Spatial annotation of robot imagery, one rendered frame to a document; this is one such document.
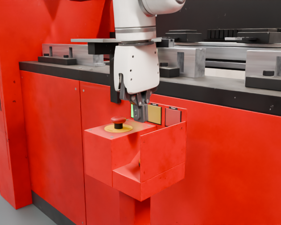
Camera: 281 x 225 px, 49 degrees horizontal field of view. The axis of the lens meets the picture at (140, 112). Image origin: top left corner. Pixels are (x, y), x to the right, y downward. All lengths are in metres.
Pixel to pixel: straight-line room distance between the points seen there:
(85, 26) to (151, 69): 1.43
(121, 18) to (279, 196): 0.56
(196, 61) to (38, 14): 1.12
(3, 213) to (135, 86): 1.56
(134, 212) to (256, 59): 0.52
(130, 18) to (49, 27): 1.34
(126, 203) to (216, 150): 0.29
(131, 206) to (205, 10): 1.13
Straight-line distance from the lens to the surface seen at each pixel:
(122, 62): 0.62
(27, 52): 1.86
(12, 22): 1.83
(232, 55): 1.25
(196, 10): 1.68
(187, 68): 1.04
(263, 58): 0.91
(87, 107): 1.29
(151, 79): 0.66
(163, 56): 1.10
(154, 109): 0.79
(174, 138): 0.72
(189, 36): 1.33
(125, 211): 0.83
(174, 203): 1.05
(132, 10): 0.61
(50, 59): 1.65
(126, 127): 0.78
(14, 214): 2.02
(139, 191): 0.68
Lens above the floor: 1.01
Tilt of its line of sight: 14 degrees down
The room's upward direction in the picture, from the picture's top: straight up
